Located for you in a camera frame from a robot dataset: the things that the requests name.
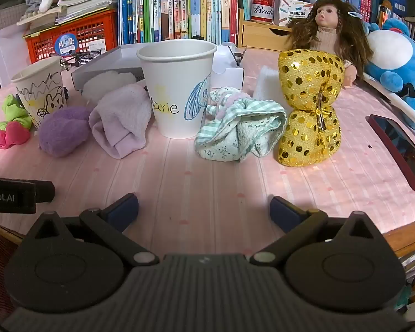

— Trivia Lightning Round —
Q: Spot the green plaid floral cloth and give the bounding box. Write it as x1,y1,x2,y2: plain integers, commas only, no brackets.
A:
194,88,287,163

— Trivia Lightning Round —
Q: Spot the paper cup rabbit drawing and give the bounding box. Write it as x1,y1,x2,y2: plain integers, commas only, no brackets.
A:
11,56,69,131

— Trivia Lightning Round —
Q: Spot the pink tablecloth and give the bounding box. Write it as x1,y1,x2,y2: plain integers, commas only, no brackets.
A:
0,46,415,260

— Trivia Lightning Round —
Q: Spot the grey storage box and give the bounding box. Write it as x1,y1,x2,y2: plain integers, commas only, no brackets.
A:
0,3,30,32

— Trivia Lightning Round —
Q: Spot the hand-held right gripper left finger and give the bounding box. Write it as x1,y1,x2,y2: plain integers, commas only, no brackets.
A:
24,193,160,267

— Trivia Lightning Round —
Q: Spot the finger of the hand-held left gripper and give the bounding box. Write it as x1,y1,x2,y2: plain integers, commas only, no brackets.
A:
35,181,56,203

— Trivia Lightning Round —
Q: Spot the pale white panel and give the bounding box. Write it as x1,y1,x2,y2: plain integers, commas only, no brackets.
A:
0,29,32,89

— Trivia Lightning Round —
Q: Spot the gold sequined pouch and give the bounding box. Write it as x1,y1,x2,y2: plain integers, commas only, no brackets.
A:
277,50,345,168

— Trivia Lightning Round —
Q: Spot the grey and white cardboard box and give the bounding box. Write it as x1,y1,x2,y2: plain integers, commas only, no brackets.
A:
71,44,244,92

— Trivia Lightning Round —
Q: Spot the wooden drawer box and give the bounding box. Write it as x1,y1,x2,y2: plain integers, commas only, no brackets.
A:
237,8,300,53

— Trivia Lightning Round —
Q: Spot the small black metal clip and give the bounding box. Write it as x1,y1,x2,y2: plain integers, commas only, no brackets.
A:
228,46,248,68

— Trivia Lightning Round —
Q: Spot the red plastic crate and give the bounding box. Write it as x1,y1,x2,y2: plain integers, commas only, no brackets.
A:
24,9,119,64

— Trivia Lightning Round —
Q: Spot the miniature black bicycle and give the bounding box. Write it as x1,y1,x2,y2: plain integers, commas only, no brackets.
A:
50,49,102,71

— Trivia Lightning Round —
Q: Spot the row of upright books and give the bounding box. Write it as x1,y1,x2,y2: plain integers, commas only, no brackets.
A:
118,0,415,45

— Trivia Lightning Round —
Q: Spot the dark red phone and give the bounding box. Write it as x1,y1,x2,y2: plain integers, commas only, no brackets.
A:
367,114,415,194

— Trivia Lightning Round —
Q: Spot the white printed carton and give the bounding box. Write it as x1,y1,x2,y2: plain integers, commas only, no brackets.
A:
274,0,313,26

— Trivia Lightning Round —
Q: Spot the doll with brown hair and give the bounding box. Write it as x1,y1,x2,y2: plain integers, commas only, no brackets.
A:
286,0,374,90

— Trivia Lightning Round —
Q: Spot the red beer can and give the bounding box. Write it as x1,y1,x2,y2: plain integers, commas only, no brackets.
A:
251,0,275,24

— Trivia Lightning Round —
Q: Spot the white rod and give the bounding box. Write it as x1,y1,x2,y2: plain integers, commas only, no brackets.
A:
361,72,415,130

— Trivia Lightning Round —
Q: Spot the blue plush toy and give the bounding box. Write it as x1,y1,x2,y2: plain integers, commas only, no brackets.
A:
363,17,415,132

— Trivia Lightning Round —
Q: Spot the large paper cup blue drawing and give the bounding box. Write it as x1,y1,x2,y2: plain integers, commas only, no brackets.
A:
136,40,218,139

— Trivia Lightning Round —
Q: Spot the purple plush ball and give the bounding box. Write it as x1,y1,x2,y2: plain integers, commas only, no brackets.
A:
39,107,95,157

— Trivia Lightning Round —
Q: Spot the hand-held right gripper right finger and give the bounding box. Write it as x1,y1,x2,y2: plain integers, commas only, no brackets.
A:
251,196,388,267

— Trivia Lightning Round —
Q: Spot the lavender towel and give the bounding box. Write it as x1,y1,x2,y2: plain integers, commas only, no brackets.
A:
89,84,153,160

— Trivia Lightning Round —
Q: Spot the green and pink soft toy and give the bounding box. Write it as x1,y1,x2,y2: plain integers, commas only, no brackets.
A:
0,94,33,150

